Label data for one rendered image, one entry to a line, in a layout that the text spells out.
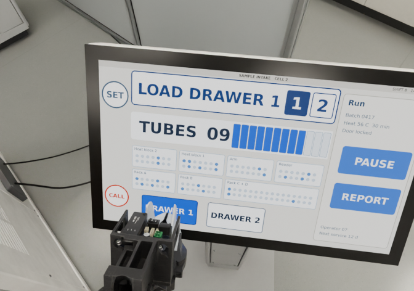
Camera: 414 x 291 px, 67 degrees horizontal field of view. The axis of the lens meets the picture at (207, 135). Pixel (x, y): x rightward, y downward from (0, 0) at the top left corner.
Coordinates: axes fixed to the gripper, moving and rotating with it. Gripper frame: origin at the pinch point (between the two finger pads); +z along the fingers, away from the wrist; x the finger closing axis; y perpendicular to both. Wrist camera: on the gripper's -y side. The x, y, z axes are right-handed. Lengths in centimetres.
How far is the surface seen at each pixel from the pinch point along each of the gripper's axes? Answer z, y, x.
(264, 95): 2.5, 21.3, -13.0
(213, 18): 107, 35, 3
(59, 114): 129, -24, 92
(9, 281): 13, -30, 40
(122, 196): 2.5, 2.2, 8.0
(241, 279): 67, -71, -21
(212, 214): 2.5, 0.9, -7.3
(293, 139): 2.5, 15.1, -18.1
